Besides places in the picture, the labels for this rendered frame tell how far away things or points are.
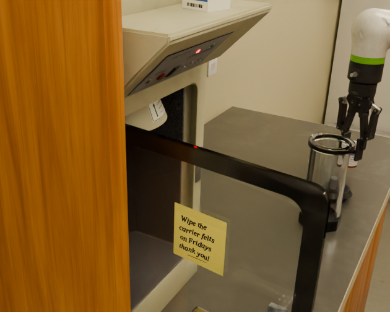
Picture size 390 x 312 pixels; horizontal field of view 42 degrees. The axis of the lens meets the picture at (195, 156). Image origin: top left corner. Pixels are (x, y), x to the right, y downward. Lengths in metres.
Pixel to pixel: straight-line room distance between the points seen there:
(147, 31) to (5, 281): 0.43
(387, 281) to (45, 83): 2.42
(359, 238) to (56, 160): 0.87
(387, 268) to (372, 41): 1.70
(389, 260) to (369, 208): 1.55
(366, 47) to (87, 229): 1.01
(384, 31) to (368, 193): 0.45
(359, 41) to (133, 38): 0.94
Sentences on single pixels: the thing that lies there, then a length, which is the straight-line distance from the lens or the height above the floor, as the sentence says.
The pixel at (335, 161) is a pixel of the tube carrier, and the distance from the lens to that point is 1.21.
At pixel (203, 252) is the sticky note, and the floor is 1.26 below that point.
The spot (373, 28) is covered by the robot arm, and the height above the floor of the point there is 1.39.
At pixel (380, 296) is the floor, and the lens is 2.71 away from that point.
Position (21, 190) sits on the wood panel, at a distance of 0.68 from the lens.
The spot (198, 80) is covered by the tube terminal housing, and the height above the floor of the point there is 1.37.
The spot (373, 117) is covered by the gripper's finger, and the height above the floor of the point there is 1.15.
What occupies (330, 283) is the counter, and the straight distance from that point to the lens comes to 1.14.
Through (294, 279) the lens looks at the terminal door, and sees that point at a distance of 0.58.
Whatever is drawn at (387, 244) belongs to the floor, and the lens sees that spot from 3.11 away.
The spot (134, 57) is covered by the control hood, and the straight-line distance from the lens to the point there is 0.60.
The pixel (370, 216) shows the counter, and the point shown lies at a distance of 1.41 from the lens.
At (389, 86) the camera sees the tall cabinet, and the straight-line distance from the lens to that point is 3.74.
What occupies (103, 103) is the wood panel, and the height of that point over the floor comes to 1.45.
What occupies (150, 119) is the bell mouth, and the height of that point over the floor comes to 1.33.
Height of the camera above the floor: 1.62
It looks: 25 degrees down
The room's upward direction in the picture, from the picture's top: 2 degrees clockwise
